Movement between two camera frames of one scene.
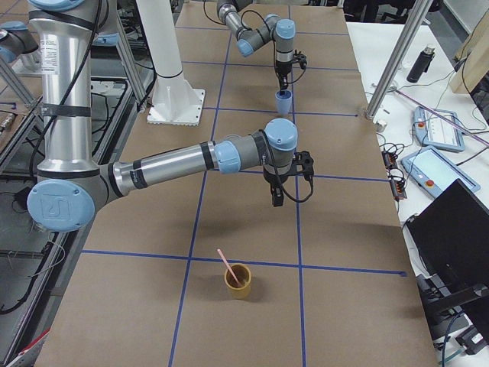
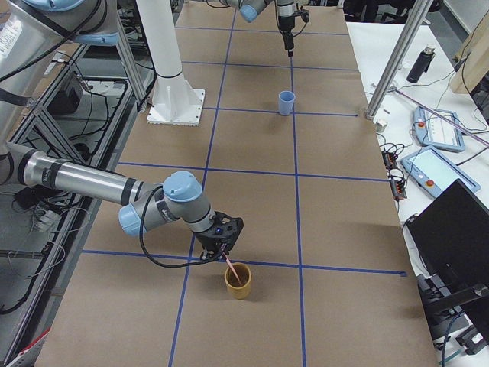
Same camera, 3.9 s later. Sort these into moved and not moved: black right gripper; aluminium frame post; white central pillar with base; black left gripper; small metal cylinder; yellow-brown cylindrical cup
Moved: black right gripper; black left gripper
Not moved: white central pillar with base; small metal cylinder; aluminium frame post; yellow-brown cylindrical cup
